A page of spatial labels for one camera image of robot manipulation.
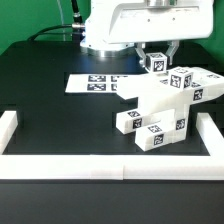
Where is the white wall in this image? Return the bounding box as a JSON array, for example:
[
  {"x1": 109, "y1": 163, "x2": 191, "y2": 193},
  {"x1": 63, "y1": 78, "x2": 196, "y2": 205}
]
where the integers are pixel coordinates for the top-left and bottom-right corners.
[
  {"x1": 0, "y1": 111, "x2": 18, "y2": 155},
  {"x1": 196, "y1": 113, "x2": 224, "y2": 158}
]

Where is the white marker sheet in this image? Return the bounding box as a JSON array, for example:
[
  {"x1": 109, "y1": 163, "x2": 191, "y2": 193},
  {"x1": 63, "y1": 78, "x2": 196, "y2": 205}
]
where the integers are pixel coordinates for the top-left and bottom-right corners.
[{"x1": 65, "y1": 74, "x2": 121, "y2": 93}]

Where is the white chair seat piece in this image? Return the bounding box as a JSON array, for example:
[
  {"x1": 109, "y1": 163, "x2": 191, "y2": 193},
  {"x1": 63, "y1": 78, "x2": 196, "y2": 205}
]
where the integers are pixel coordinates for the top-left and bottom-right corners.
[{"x1": 153, "y1": 105, "x2": 189, "y2": 143}]

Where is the white obstacle wall bar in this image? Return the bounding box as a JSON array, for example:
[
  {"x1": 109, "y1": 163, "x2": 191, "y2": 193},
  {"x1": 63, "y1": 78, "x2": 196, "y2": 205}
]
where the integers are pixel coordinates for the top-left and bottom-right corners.
[{"x1": 0, "y1": 155, "x2": 224, "y2": 180}]

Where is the white left side wall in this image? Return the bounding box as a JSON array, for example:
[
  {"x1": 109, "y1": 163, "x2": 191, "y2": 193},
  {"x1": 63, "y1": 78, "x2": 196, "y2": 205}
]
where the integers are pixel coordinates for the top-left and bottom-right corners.
[{"x1": 0, "y1": 111, "x2": 18, "y2": 155}]

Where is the white chair back frame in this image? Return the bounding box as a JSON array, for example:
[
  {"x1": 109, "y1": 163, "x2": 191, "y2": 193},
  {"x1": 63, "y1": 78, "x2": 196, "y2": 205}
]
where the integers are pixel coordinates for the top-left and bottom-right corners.
[{"x1": 117, "y1": 67, "x2": 224, "y2": 115}]

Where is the white marker cube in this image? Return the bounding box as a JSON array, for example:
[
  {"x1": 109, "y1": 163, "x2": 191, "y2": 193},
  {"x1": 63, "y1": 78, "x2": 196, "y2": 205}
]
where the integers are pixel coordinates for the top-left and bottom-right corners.
[
  {"x1": 168, "y1": 67, "x2": 193, "y2": 90},
  {"x1": 146, "y1": 52, "x2": 167, "y2": 73}
]

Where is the black cable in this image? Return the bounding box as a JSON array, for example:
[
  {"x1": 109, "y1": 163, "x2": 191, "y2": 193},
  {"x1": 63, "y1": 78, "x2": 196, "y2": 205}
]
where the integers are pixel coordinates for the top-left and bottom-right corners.
[{"x1": 27, "y1": 0, "x2": 88, "y2": 42}]

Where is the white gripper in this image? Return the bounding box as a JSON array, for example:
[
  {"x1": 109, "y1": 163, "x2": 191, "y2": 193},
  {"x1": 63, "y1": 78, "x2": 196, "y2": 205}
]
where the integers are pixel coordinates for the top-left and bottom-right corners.
[{"x1": 85, "y1": 0, "x2": 214, "y2": 67}]

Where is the white right side wall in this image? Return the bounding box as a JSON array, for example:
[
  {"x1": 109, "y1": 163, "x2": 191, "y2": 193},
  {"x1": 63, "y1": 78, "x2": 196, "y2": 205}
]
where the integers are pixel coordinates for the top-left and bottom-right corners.
[{"x1": 196, "y1": 113, "x2": 224, "y2": 158}]

